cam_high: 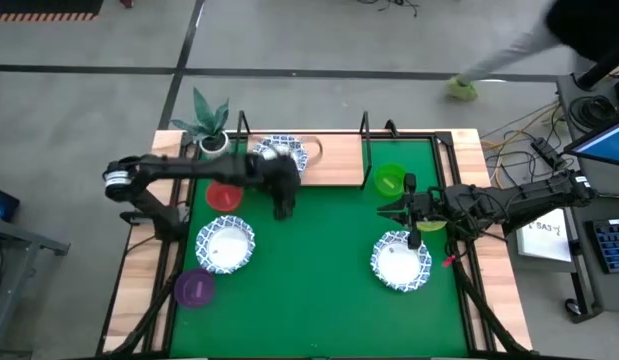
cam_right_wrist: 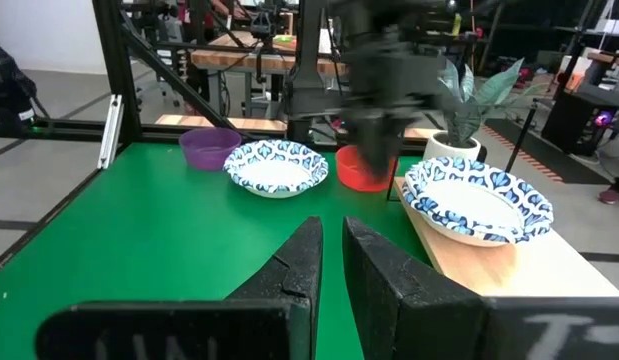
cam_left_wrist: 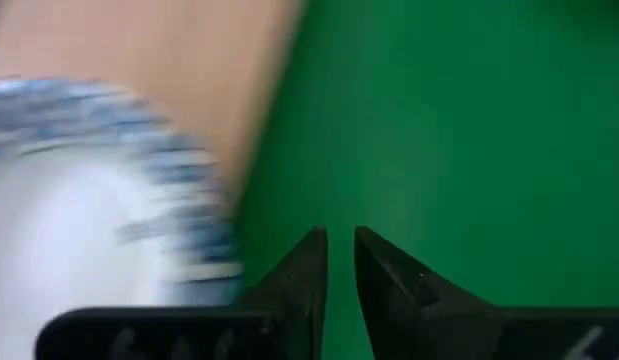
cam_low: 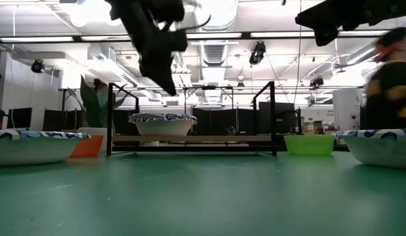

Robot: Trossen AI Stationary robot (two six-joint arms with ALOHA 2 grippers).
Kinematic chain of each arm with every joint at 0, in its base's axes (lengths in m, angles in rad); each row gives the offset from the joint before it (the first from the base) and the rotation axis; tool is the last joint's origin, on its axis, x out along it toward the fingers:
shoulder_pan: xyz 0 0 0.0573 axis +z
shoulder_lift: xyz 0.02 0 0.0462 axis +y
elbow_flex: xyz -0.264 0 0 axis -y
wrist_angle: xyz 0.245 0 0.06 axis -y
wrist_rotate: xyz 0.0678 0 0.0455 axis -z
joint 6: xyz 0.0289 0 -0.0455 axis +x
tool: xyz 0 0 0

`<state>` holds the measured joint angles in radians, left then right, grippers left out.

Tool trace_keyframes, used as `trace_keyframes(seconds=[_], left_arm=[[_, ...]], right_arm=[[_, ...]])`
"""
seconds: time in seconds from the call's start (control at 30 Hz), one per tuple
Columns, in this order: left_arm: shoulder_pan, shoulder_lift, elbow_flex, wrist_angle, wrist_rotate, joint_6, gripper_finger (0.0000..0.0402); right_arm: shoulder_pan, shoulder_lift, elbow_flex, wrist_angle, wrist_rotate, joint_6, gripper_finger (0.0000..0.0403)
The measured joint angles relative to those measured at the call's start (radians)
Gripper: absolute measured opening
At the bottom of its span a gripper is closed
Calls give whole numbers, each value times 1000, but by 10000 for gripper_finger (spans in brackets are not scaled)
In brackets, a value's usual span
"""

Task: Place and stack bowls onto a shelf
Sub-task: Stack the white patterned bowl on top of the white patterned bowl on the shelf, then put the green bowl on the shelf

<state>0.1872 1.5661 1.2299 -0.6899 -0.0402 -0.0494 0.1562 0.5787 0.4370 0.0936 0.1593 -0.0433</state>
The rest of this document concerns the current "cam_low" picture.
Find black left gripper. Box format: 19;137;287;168
132;19;190;97

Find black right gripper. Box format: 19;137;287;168
294;0;357;47

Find blue patterned paper bowl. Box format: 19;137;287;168
0;128;92;167
129;117;198;137
128;112;198;121
332;128;406;170

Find green plastic bowl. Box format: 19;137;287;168
283;134;336;157

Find white plant pot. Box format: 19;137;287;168
77;127;109;153

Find person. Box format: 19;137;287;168
364;26;406;130

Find black ceiling spotlight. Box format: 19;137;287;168
30;58;47;74

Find green table mat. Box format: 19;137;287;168
0;151;406;236

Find black ceiling camera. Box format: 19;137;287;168
248;40;267;66

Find wooden shelf with black frame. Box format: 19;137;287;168
106;81;278;157

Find silver ventilation duct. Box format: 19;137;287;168
191;0;240;67

